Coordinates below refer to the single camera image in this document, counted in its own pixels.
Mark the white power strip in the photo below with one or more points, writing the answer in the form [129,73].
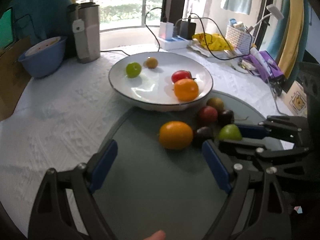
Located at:
[174,43]

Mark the purple cloth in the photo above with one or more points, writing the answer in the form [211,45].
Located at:
[277,74]

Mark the brown kiwi fruit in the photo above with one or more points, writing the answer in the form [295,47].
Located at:
[216,103]

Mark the round grey placemat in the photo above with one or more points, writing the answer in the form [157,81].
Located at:
[149,188]

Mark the teal curtain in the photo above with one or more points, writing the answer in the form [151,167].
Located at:
[40,19]

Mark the cardboard box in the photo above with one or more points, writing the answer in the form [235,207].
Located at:
[14,77]

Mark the blue plastic bowl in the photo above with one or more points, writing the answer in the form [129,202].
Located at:
[44,58]

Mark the yellow plastic bag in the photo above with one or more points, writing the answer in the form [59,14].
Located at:
[212,42]

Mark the orange fruit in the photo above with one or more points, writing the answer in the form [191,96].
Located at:
[186,90]
[175,135]

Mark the white charger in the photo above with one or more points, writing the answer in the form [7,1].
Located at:
[166,30]

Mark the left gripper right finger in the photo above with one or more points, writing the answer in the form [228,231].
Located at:
[255,206]

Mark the black charger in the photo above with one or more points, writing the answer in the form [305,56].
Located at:
[187,30]

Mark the white ceramic bowl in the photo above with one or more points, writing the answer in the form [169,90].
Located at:
[152,89]

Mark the small yellow fruit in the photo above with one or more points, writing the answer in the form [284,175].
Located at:
[151,63]

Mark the red round fruit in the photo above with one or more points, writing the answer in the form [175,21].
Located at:
[208,114]

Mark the operator hand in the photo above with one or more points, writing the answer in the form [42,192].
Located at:
[159,235]

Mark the green screen tablet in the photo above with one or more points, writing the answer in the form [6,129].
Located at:
[6,29]

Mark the white tube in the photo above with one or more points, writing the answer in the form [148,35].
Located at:
[261,60]

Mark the dark plum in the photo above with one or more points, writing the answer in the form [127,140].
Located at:
[226,117]
[202,134]

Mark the white woven basket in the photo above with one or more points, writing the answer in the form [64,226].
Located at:
[240,40]

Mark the green fruit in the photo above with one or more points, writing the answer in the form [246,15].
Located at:
[133,69]
[230,132]

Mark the yellow curtain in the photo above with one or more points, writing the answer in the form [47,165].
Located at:
[293,35]

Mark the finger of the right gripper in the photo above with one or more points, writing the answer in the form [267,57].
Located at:
[277,127]
[284,163]

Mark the white desk lamp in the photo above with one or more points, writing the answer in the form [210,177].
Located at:
[273,11]

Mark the red tomato with stem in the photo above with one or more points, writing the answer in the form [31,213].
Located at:
[181,74]

